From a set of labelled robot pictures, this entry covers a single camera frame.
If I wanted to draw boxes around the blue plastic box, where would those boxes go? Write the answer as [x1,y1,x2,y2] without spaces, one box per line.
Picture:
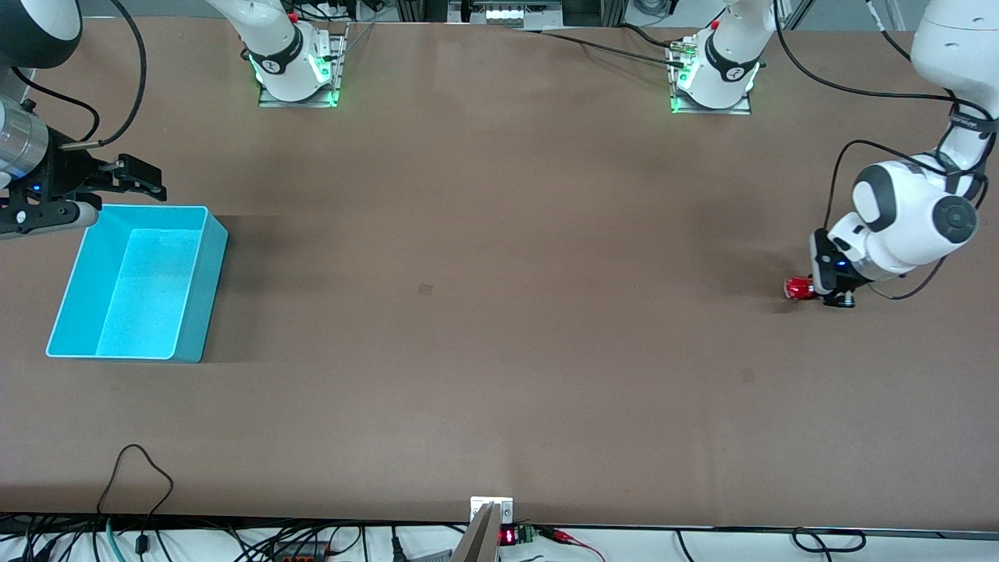
[45,205,229,365]

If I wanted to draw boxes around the red and black clip leads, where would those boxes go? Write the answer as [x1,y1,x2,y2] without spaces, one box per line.
[537,526,606,562]

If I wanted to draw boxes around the lit device behind table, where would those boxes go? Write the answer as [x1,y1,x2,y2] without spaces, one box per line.
[449,0,564,25]

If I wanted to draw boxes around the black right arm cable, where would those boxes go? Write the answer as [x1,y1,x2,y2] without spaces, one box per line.
[12,0,149,149]

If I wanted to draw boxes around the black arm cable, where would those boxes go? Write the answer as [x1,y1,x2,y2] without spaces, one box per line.
[12,0,149,149]
[769,0,992,302]

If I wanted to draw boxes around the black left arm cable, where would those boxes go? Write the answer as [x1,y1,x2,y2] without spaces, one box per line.
[769,0,992,302]

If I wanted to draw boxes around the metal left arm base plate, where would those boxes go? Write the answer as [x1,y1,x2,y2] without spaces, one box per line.
[670,39,755,116]

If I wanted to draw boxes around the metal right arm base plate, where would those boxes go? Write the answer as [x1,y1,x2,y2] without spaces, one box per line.
[258,23,349,108]

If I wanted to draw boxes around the black coiled cable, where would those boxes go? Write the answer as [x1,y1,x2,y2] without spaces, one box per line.
[791,528,867,554]

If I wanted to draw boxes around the black cable across table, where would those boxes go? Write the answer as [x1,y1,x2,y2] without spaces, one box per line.
[507,23,689,65]

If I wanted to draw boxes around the black looped cable with adapter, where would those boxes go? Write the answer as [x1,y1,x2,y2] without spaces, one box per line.
[95,444,175,555]

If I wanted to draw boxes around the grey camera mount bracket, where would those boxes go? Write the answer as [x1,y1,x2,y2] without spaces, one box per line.
[451,496,514,562]

